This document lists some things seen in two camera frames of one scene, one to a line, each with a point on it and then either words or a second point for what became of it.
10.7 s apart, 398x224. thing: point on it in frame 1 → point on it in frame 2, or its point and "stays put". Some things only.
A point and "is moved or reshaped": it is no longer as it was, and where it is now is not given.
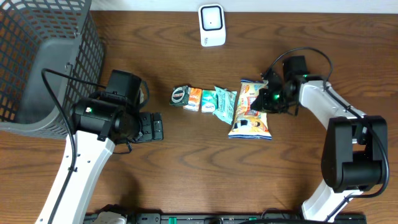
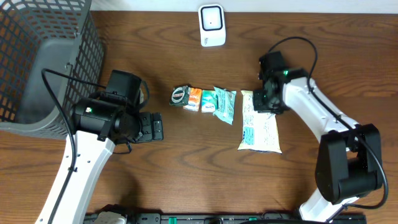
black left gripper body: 150,126 stays put
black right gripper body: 274,99 stays put
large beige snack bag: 249,122 is moved or reshaped
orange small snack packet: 194,101 stays put
